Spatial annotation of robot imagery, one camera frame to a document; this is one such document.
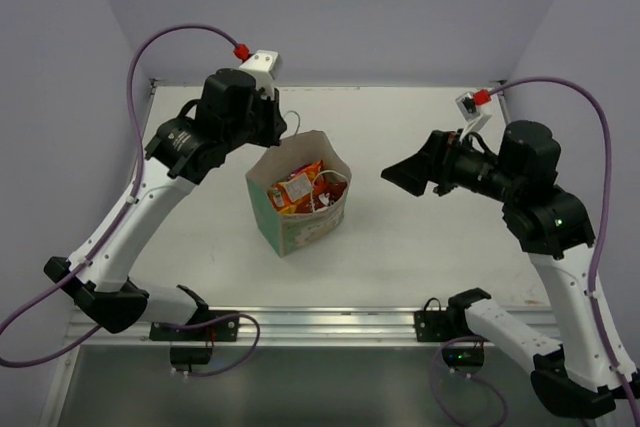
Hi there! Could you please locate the green paper gift bag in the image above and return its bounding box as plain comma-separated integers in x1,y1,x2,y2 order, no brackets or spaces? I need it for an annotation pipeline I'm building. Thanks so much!
245,130,352,257

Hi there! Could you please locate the red Doritos chip bag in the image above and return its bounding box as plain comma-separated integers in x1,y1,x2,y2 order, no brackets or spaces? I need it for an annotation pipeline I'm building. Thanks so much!
293,160,348,214

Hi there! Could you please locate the orange fruit candy bag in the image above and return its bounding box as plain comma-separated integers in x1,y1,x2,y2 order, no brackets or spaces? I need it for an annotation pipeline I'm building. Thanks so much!
267,171,317,214

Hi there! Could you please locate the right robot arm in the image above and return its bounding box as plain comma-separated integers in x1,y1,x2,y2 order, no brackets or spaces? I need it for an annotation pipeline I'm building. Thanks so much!
381,121,639,420

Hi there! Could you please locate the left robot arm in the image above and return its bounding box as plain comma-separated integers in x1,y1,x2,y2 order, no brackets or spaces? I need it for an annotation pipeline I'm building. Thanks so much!
44,64,286,334

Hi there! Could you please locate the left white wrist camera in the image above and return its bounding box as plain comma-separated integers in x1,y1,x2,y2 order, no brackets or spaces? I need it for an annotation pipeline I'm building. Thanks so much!
239,50,283,90

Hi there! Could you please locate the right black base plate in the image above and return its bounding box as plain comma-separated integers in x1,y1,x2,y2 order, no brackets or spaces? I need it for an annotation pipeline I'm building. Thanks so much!
413,297,456,343

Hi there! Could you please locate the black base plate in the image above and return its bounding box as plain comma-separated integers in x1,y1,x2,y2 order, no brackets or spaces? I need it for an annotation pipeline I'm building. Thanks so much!
413,297,456,343
149,310,240,343

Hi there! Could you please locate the aluminium mounting rail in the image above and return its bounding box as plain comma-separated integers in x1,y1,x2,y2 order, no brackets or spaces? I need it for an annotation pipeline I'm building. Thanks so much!
64,304,594,348

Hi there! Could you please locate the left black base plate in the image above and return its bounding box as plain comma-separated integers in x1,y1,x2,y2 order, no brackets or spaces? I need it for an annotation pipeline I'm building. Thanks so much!
149,310,240,343

